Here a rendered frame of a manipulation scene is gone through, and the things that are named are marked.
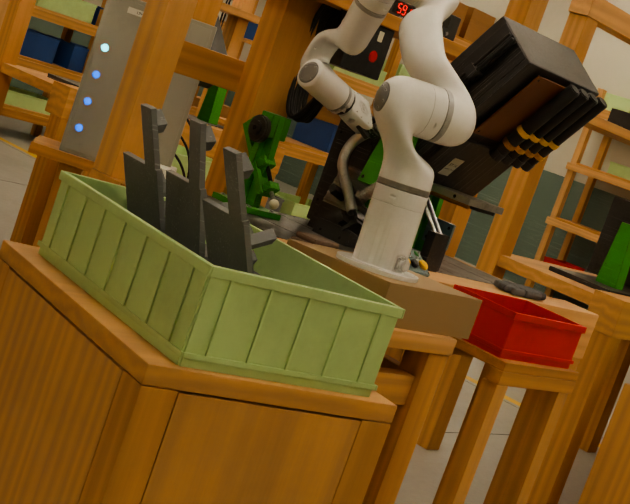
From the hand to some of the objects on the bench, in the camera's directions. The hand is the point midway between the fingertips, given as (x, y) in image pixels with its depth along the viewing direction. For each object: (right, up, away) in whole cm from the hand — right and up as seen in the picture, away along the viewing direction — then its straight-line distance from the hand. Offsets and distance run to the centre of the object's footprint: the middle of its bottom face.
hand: (373, 127), depth 349 cm
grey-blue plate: (+15, -39, +8) cm, 42 cm away
